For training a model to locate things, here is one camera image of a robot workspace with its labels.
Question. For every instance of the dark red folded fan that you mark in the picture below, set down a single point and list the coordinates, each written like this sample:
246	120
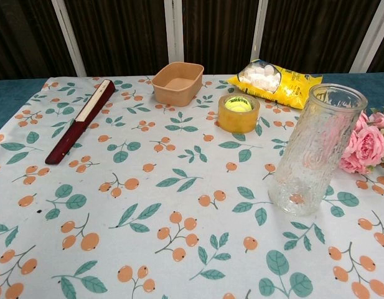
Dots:
80	120

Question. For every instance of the textured clear glass vase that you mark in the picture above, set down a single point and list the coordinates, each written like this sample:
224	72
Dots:
316	149

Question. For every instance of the fruit and leaf print tablecloth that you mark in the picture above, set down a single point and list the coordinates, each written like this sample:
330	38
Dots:
166	199

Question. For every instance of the clear packing tape roll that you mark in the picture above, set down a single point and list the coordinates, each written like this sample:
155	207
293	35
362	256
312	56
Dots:
238	121

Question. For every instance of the brown paper food container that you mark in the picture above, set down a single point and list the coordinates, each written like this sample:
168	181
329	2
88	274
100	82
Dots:
177	84

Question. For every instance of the yellow bag of white candies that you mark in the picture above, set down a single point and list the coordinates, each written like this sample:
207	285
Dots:
272	84

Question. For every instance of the pink artificial flower bouquet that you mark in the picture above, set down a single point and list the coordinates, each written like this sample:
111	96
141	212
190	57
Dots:
367	146

